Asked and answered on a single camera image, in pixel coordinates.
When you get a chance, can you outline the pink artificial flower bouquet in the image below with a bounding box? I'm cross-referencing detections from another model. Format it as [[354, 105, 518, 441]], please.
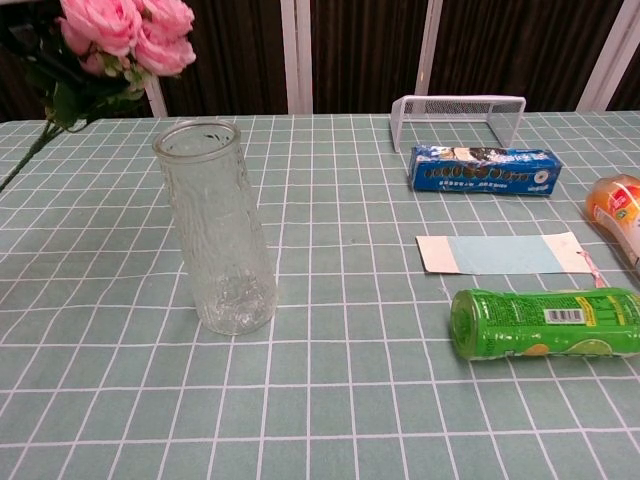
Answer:
[[0, 0, 197, 194]]

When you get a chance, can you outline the black pleated curtain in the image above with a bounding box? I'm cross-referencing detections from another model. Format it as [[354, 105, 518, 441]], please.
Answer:
[[0, 0, 640, 121]]

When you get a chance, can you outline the pale blue bookmark with tassel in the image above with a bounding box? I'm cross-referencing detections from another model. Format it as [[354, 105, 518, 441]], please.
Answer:
[[415, 232, 609, 290]]

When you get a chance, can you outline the white frame post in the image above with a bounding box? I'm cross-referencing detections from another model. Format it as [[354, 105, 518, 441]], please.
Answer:
[[418, 0, 444, 99], [279, 0, 314, 115], [577, 0, 640, 112], [144, 74, 169, 119]]

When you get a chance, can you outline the clear glass cup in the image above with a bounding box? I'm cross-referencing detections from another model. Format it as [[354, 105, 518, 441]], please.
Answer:
[[152, 118, 278, 336]]

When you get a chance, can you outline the white wire mesh shelf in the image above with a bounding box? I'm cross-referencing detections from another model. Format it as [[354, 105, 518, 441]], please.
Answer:
[[391, 94, 529, 153]]

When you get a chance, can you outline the green drink bottle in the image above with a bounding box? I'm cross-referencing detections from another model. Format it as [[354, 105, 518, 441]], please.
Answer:
[[449, 288, 640, 362]]

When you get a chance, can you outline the green checked tablecloth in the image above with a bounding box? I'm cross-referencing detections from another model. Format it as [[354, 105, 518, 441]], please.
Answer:
[[0, 110, 640, 480]]

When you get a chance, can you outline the orange drink bottle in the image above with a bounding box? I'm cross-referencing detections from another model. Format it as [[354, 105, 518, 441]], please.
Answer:
[[584, 173, 640, 281]]

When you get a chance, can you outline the blue cookie box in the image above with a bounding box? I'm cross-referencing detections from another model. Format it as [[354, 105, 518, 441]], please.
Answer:
[[409, 144, 565, 197]]

